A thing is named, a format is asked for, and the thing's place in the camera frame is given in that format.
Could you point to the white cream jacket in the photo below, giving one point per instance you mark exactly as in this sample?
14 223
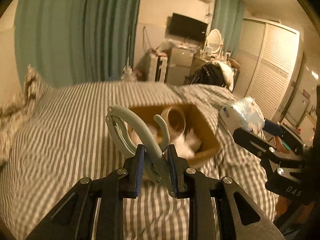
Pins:
228 75

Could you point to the green curtain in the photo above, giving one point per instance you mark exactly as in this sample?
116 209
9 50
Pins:
227 18
75 41

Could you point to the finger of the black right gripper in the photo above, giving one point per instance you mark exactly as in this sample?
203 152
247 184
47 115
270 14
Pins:
263 150
287 135

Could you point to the white bear toy blue star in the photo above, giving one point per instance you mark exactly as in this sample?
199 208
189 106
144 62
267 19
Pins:
187 145

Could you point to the white louvered wardrobe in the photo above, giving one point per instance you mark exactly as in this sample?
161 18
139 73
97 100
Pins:
268 53

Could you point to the grey hole punch pliers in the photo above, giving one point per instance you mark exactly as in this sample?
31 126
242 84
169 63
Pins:
162 164

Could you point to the checked pillow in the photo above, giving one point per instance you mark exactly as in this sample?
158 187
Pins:
35 87

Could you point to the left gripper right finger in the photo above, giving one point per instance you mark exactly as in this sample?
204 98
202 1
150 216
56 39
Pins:
218 209

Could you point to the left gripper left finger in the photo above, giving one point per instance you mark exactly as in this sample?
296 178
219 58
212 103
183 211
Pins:
94 208

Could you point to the black wall television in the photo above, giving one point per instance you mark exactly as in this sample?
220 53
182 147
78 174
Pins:
187 27

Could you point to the wide tape roll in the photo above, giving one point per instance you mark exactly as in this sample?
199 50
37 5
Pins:
175 120

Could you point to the patterned crumpled blanket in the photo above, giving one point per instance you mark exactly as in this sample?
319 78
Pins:
13 114

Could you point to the grey checked bed cover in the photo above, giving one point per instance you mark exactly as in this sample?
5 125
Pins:
66 138

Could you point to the white side shelf unit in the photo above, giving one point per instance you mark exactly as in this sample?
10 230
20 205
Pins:
156 67

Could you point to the brown cardboard box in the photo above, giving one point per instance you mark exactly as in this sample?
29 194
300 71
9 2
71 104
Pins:
193 119

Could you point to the black backpack on chair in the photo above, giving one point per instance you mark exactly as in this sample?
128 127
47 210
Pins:
208 74

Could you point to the blue white tissue pack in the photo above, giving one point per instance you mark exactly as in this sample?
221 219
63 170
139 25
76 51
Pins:
244 113

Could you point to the white oval vanity mirror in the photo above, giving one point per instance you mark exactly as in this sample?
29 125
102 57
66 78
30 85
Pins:
214 42

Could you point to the silver small fridge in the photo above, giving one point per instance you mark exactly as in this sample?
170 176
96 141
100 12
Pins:
179 64

